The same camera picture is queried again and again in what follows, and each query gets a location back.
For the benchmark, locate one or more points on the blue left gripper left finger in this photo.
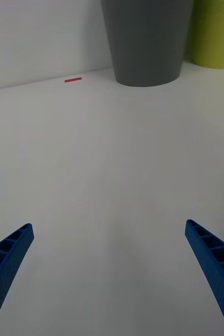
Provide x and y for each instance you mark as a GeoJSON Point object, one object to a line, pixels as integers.
{"type": "Point", "coordinates": [4, 270]}

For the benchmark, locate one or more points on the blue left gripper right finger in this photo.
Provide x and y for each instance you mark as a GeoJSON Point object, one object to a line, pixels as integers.
{"type": "Point", "coordinates": [219, 265]}

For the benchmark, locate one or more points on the yellow-green plastic waste bin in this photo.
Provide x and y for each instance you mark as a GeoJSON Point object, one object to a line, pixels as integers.
{"type": "Point", "coordinates": [216, 34]}

